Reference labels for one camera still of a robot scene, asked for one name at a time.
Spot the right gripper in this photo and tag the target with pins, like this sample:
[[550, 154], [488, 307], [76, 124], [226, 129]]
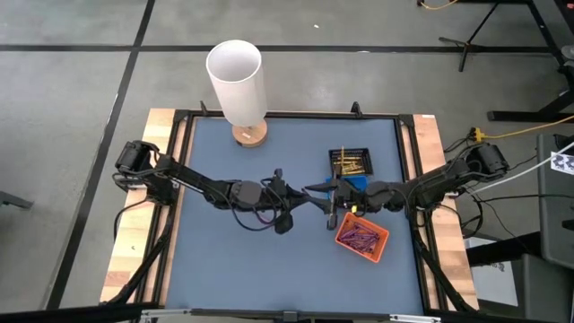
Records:
[[352, 195]]

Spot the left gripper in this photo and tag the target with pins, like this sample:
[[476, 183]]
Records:
[[278, 195]]

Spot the red crayon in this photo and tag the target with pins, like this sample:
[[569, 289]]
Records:
[[359, 226]]

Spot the purple crayon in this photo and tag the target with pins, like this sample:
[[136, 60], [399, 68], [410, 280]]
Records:
[[354, 231], [359, 238], [370, 247], [363, 244]]

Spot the green-yellow crayon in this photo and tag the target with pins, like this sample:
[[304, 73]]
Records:
[[342, 161]]

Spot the yellow crayon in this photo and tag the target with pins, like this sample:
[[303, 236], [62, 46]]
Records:
[[352, 172], [353, 158], [354, 168], [354, 164]]

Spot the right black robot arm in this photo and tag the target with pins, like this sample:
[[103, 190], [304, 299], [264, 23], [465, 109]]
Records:
[[448, 184]]

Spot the blue plastic basket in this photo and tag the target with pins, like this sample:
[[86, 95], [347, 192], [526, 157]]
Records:
[[359, 181]]

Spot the black plastic basket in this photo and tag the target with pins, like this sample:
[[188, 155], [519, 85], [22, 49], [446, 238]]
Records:
[[359, 154]]

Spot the orange plastic basket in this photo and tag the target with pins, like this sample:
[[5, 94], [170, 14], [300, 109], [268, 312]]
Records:
[[376, 251]]

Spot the light wooden board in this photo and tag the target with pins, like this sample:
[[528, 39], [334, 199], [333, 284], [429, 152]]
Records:
[[444, 247], [134, 233]]

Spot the table lamp white shade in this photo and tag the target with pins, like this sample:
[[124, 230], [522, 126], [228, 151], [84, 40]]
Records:
[[237, 85]]

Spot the yellow power plug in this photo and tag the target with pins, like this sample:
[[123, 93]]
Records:
[[478, 134]]

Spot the black floor stand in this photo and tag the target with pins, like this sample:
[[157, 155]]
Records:
[[493, 27], [533, 114]]

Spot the grey cabinet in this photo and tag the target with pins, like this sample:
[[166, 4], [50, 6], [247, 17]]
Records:
[[556, 202]]

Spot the grey box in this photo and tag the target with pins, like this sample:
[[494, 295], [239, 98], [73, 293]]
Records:
[[542, 287]]

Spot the white marker sheet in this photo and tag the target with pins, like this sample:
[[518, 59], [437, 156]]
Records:
[[564, 163]]

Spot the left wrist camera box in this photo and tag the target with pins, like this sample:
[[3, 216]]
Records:
[[284, 223]]

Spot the black table frame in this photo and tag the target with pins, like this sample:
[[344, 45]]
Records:
[[291, 114]]

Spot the white metal bracket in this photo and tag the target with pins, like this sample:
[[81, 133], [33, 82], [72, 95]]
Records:
[[414, 318]]

